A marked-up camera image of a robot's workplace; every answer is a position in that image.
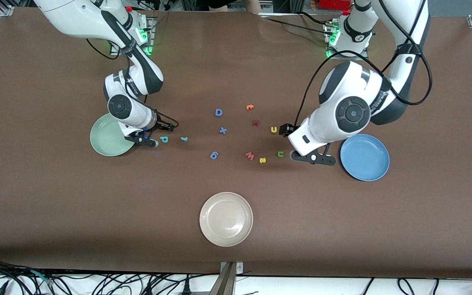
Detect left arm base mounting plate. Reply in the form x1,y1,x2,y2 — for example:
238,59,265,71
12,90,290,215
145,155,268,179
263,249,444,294
325,20,370,61

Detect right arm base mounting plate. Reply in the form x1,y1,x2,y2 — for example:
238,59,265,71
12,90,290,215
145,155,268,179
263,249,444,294
110,16,155,56

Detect green plate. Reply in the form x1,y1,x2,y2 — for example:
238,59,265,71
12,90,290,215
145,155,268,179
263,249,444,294
90,113,136,157

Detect blue plate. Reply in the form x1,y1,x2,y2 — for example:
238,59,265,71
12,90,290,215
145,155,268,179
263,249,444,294
340,134,390,182

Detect brown table cover sheet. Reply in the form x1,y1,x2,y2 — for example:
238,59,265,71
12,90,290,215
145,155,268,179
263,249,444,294
0,7,472,280

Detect beige plate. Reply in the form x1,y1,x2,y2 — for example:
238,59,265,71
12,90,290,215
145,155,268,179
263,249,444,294
200,192,254,247

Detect red box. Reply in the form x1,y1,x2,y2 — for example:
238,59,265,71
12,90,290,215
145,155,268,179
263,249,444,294
318,0,353,11

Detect aluminium profile beam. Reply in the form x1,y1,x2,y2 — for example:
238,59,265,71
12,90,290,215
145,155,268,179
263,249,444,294
209,262,236,295

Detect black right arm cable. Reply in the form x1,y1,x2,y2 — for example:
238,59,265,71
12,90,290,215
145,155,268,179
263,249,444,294
85,37,179,132

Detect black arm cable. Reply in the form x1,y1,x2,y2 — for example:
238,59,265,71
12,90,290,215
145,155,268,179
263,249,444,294
85,37,179,132
297,0,433,128

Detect black base power cable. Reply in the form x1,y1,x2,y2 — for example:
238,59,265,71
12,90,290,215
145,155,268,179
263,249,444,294
259,11,337,36

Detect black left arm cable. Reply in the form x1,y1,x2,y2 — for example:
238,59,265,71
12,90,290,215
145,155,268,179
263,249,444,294
297,0,433,128

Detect metal table clamp bracket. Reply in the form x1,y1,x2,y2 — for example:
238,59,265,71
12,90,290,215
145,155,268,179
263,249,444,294
220,261,244,274

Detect teal floor cable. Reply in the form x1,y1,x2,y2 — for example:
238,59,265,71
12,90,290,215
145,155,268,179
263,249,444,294
30,270,53,286

